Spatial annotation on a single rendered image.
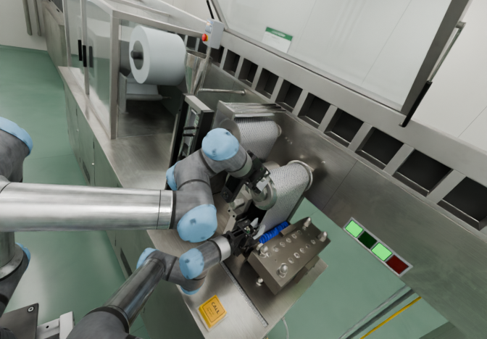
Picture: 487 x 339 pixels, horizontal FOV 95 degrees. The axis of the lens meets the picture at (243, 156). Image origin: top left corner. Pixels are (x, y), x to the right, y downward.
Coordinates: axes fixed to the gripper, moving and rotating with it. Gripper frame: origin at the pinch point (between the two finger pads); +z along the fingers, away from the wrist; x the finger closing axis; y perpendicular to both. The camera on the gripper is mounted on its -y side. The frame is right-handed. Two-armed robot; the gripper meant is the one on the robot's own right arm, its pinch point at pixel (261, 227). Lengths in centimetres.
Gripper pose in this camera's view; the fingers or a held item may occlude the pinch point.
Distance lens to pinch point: 95.1
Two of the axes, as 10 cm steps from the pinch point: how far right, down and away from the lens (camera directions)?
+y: 3.1, -8.1, -5.0
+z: 7.1, -1.5, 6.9
